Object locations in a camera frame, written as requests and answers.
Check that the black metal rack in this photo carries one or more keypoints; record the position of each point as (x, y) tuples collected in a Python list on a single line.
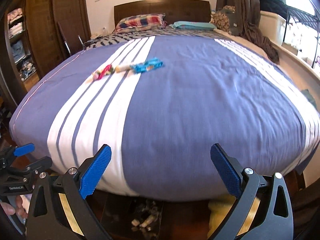
[(302, 34)]

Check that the dark wooden headboard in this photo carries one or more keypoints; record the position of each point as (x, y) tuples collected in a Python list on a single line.
[(174, 10)]

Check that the blue white striped duvet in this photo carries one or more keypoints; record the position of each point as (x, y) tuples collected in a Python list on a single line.
[(161, 124)]

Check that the small cream tube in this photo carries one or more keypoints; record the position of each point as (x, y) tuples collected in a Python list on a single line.
[(122, 68)]

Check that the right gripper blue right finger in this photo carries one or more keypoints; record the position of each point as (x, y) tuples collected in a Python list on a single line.
[(228, 168)]

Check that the dark wooden wardrobe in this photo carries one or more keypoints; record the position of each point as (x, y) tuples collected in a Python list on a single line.
[(42, 32)]

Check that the black white patterned sheet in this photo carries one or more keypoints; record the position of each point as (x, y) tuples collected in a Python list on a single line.
[(117, 38)]

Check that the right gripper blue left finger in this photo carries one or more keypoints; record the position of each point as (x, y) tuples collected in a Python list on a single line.
[(92, 169)]

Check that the white storage box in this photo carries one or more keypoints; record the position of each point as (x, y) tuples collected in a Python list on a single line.
[(272, 26)]

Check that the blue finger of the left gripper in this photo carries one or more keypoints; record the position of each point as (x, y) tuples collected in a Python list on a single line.
[(23, 150)]

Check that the teal pillow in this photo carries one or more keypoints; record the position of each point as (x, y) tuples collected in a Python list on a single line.
[(193, 25)]

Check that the person's left hand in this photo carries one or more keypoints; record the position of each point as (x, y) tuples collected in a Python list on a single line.
[(19, 209)]

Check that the plaid pillow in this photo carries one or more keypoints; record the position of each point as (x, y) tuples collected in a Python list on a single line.
[(141, 23)]

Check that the blue snack wrapper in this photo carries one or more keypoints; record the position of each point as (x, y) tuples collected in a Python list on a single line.
[(147, 65)]

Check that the brown curtain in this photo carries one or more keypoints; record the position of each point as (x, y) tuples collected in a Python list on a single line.
[(247, 14)]

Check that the black jacket on box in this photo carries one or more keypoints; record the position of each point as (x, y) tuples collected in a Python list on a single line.
[(275, 6)]

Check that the yellow fluffy blanket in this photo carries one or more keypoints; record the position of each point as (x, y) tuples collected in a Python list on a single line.
[(220, 206)]

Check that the patterned brown cushion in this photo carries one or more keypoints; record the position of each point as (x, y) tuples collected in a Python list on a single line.
[(225, 19)]

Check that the colourful pompom garland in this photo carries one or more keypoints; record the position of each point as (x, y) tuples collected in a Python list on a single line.
[(99, 74)]

